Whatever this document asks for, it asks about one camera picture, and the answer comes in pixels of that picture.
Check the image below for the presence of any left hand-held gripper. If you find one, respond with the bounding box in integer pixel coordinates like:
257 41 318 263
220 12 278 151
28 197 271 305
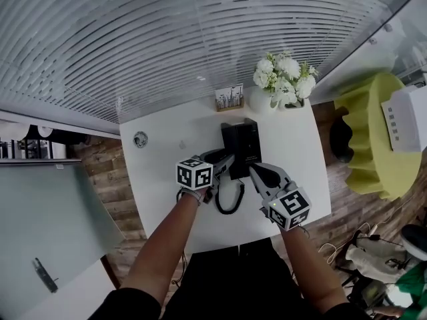
175 148 236 205

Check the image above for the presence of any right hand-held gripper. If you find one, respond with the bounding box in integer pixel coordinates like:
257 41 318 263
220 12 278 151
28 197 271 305
249 163 312 231

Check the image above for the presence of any black telephone base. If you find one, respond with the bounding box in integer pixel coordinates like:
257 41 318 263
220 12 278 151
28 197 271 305
220 117 263 181

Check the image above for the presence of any black cable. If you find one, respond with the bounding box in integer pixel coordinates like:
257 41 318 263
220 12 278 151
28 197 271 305
215 178 246 215

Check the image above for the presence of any person's right forearm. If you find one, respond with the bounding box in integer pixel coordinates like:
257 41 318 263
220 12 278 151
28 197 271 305
278 225 348 313

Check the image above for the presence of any person's left forearm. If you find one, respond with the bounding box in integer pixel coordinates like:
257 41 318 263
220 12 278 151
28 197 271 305
118 191 201 301

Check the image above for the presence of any white square table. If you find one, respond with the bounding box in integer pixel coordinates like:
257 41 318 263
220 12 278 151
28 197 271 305
119 103 332 255

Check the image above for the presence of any white wristband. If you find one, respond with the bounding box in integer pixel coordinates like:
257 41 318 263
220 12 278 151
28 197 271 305
181 190 205 206

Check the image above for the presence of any wooden card holder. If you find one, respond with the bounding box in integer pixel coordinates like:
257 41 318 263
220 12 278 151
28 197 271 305
215 83 246 113

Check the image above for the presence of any white vase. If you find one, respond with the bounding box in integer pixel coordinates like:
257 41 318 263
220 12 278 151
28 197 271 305
248 85 280 115

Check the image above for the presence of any round table with green cloth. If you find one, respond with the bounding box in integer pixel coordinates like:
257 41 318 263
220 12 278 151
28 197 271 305
334 71 423 201

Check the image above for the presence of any person's black clothing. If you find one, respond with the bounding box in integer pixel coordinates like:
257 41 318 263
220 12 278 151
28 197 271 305
89 237 371 320

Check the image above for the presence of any white flower bouquet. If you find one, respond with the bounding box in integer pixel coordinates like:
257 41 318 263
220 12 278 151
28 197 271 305
252 51 320 108

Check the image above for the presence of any white cloth bundle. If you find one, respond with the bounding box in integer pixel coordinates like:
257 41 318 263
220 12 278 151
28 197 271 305
345 237 410 283

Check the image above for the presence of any white box appliance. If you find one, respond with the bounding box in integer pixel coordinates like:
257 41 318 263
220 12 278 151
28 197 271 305
380 84 427 153

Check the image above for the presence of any frosted glass door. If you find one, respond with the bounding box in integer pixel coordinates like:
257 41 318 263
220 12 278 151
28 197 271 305
0 160 126 309

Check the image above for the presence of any white floor cable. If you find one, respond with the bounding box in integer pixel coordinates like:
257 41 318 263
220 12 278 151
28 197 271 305
319 221 380 265

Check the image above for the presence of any metal door handle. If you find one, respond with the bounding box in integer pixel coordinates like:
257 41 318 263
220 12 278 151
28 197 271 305
31 257 60 294

